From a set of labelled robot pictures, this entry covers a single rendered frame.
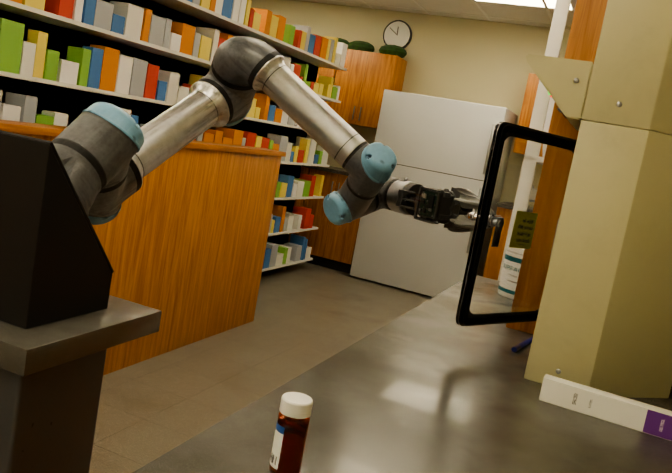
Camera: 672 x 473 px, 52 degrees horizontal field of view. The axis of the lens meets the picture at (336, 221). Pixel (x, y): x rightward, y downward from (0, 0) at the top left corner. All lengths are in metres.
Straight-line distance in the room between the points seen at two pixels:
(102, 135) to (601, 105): 0.86
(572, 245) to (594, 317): 0.13
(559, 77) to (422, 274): 5.22
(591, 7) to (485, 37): 5.42
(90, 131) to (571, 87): 0.83
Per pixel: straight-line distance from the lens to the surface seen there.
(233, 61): 1.55
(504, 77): 7.00
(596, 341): 1.31
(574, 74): 1.29
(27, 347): 1.09
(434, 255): 6.38
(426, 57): 7.20
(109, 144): 1.27
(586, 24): 1.69
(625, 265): 1.30
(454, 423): 1.04
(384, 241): 6.51
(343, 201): 1.51
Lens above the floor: 1.31
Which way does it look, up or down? 7 degrees down
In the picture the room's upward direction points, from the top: 10 degrees clockwise
